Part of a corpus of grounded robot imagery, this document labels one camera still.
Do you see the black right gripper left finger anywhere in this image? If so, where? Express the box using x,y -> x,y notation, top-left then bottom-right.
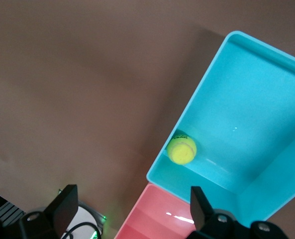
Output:
0,184 -> 79,239

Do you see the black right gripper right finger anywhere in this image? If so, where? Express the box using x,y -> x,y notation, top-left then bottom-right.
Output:
187,186 -> 287,239

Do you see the yellow tennis ball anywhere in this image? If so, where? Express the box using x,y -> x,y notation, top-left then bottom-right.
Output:
166,134 -> 197,165

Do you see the pink plastic bin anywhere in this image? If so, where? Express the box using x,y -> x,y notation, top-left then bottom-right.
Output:
113,183 -> 197,239

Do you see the blue plastic bin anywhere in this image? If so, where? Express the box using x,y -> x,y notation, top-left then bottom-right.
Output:
146,30 -> 295,221

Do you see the black base cable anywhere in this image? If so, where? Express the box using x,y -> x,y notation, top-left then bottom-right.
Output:
61,221 -> 100,239

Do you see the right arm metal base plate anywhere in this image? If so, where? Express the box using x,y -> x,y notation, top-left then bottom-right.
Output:
59,190 -> 108,239

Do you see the dark ribbed metal rail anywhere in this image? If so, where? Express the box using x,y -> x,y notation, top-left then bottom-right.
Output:
0,188 -> 22,225

